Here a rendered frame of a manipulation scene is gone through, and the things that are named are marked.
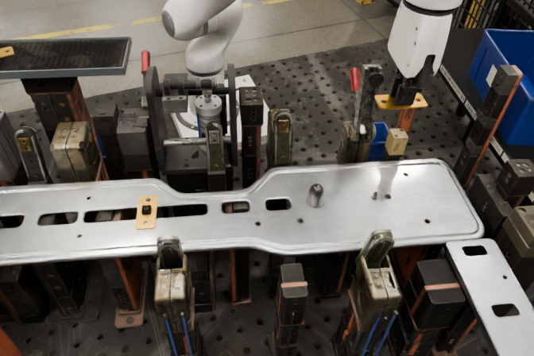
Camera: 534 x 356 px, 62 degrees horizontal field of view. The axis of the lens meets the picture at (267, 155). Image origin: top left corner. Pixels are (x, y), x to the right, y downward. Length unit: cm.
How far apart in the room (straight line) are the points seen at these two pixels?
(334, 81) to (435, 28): 116
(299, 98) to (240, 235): 92
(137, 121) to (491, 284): 77
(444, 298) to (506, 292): 11
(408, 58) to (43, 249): 71
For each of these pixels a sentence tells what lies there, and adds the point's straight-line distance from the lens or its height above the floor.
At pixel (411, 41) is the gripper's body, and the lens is 69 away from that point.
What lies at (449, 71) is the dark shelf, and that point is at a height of 103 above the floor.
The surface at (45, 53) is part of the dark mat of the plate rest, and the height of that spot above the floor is 116.
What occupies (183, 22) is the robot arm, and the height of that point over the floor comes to 114.
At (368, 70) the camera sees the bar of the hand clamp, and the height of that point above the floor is 121.
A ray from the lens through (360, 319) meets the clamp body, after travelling 87.
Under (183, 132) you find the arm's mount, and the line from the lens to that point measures 148.
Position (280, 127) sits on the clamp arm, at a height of 108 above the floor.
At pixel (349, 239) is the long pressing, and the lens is 88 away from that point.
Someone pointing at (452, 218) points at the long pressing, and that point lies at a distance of 98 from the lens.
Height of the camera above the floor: 170
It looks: 44 degrees down
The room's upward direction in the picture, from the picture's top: 2 degrees clockwise
